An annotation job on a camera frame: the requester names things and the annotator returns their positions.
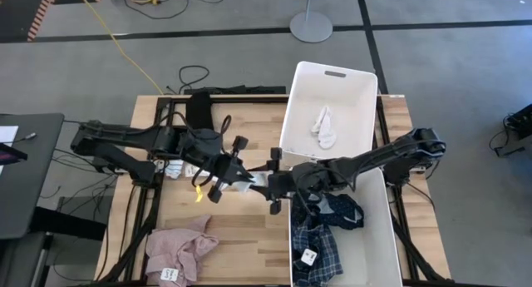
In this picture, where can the white blue-patterned cloth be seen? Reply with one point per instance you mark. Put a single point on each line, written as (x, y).
(173, 169)

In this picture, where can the round grey stand base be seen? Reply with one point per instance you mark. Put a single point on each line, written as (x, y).
(311, 27)

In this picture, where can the large black hazard-striped mat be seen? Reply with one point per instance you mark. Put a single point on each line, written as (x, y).
(21, 12)

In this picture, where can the plain white sock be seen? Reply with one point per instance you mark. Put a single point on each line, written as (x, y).
(326, 127)

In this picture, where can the dark tablet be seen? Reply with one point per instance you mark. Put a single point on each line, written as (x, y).
(10, 154)

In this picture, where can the white plastic bin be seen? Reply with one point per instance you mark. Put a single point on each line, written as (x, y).
(353, 95)

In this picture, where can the white striped sock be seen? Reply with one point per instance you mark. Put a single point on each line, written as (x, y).
(261, 179)

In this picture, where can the white basket with dark clothes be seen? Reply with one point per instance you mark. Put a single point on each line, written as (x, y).
(374, 245)

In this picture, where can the black garment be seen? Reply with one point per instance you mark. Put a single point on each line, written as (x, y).
(199, 108)

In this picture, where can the black floor equipment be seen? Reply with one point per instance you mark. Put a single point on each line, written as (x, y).
(519, 129)

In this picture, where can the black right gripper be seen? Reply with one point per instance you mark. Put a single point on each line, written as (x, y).
(282, 183)

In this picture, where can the navy dotted shirt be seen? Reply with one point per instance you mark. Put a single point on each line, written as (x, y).
(341, 210)

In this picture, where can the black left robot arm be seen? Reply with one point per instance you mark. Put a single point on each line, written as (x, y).
(124, 139)

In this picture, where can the small yellow tag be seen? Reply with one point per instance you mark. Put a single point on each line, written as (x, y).
(198, 194)

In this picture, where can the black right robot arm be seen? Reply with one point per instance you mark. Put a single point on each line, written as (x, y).
(374, 156)

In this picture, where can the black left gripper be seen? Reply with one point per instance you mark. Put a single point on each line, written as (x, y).
(222, 170)

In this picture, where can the black metal table frame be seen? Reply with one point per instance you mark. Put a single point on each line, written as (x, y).
(249, 99)

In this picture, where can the pink checked shirt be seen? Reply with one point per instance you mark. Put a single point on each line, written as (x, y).
(178, 245)

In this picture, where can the blue plaid shirt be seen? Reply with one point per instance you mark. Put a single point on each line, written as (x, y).
(316, 245)

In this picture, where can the white paper sheet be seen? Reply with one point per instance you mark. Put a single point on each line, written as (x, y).
(7, 135)

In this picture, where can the black desk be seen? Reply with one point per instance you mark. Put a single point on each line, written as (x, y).
(29, 187)

